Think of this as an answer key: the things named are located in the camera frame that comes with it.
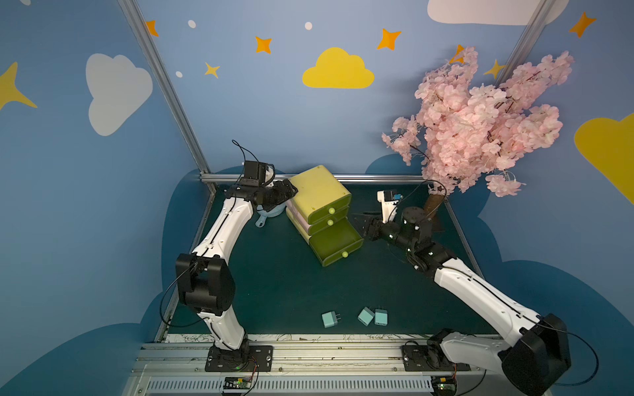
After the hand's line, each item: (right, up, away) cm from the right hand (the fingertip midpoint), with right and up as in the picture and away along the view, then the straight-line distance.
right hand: (363, 212), depth 76 cm
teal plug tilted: (+2, -35, +6) cm, 36 cm away
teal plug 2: (+7, -36, +6) cm, 37 cm away
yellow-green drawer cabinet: (-14, +9, +17) cm, 24 cm away
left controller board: (-38, -51, -4) cm, 63 cm away
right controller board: (+24, -52, -3) cm, 57 cm away
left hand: (-24, +8, +11) cm, 28 cm away
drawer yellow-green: (-9, +1, +12) cm, 16 cm away
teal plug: (-10, -35, +5) cm, 37 cm away
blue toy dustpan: (-38, -1, +35) cm, 52 cm away
